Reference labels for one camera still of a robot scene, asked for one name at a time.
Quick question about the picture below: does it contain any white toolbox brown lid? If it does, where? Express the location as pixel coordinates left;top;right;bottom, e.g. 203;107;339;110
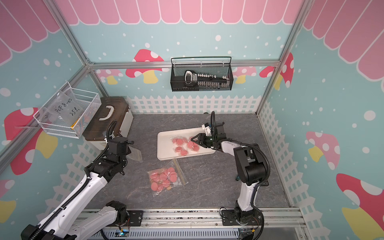
83;97;134;150

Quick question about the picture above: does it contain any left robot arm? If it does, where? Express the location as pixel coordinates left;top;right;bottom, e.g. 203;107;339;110
21;121;132;240

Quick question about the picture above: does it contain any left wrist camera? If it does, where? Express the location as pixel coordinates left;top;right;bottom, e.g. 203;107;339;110
108;137;132;156

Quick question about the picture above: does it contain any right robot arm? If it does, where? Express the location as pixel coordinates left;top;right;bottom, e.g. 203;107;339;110
192;112;271;225

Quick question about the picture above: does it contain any black wire mesh basket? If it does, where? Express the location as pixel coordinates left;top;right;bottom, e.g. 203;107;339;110
170;57;234;92

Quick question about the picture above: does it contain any clear labelled plastic bag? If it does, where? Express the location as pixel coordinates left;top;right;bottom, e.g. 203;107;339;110
44;90;85;129

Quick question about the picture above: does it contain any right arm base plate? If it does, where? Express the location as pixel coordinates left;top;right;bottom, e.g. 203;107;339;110
219;208;264;227

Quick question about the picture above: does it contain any white wire basket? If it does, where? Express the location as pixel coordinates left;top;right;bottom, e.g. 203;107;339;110
34;82;102;139

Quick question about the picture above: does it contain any socket set in basket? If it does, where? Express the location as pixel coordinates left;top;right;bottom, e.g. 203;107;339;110
183;71;232;91

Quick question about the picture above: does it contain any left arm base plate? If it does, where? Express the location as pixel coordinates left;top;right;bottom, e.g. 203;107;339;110
119;210;144;228

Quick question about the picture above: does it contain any white rectangular tray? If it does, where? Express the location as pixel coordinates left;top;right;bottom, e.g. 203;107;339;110
157;127;215;161

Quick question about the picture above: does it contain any ziploc bag of cookies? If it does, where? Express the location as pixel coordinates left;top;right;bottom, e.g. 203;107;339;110
148;159;189;197
126;147;143;163

